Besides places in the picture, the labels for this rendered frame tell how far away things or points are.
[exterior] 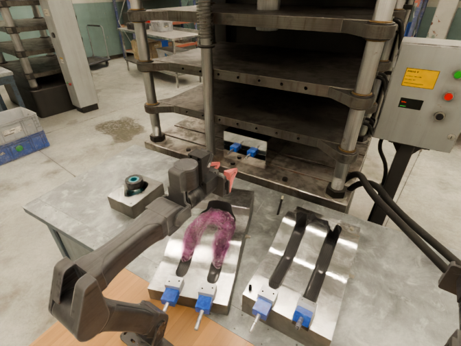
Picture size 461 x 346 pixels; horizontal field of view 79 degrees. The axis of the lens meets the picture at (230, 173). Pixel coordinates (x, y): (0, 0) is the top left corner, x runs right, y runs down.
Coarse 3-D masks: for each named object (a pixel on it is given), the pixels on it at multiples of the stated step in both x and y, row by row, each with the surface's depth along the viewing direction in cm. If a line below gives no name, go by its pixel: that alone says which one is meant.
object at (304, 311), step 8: (296, 304) 76; (304, 304) 75; (312, 304) 76; (296, 312) 72; (304, 312) 72; (312, 312) 74; (296, 320) 72; (304, 320) 71; (312, 320) 75; (296, 328) 67
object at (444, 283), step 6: (450, 264) 51; (456, 264) 50; (450, 270) 51; (456, 270) 50; (444, 276) 52; (450, 276) 51; (456, 276) 51; (438, 282) 54; (444, 282) 53; (450, 282) 52; (444, 288) 53; (450, 288) 52; (456, 294) 52
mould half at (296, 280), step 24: (288, 216) 104; (288, 240) 98; (312, 240) 96; (264, 264) 92; (312, 264) 92; (336, 264) 90; (288, 288) 84; (336, 288) 85; (288, 312) 78; (336, 312) 78; (312, 336) 75
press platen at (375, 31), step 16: (128, 16) 144; (144, 16) 143; (160, 16) 145; (176, 16) 143; (192, 16) 139; (224, 16) 131; (240, 16) 127; (256, 16) 124; (272, 16) 120; (288, 16) 117; (304, 16) 114; (320, 16) 114; (336, 16) 114; (352, 16) 114; (368, 16) 114; (400, 16) 143; (336, 32) 111; (352, 32) 104; (368, 32) 96; (384, 32) 94; (400, 32) 129
